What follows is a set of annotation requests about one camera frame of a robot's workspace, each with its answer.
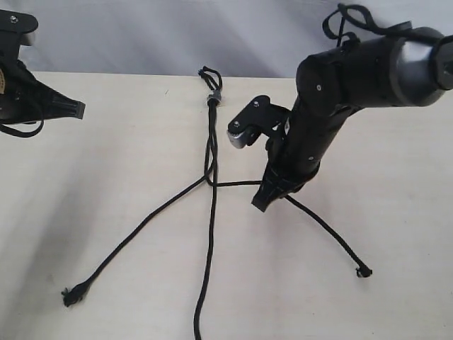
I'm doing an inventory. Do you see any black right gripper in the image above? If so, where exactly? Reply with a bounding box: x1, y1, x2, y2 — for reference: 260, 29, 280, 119
251, 102, 350, 212

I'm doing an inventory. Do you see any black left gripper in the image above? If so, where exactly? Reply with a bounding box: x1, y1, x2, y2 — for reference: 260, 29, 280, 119
1, 47, 86, 131

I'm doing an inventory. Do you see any black rope strand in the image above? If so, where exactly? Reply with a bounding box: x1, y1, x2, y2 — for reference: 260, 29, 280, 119
60, 67, 222, 307
192, 67, 224, 340
205, 98, 373, 279

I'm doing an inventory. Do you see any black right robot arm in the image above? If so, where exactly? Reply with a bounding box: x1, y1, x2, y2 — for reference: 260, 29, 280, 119
252, 28, 452, 210

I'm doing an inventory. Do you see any clear tape piece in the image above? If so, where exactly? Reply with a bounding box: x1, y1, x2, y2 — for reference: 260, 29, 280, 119
207, 91, 222, 106

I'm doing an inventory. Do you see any white backdrop cloth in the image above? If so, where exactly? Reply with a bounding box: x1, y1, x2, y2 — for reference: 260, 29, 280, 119
21, 0, 453, 79

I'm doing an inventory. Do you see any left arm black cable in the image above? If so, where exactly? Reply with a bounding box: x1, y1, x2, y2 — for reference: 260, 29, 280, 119
0, 113, 45, 139

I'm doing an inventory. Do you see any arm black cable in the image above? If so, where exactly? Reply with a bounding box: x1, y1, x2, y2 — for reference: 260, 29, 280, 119
321, 2, 425, 47
0, 113, 45, 139

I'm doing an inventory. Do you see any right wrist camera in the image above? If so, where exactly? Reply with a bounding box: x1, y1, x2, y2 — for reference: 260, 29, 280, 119
227, 95, 290, 149

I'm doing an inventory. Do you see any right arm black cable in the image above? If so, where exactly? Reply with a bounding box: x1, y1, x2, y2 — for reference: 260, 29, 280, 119
321, 2, 425, 47

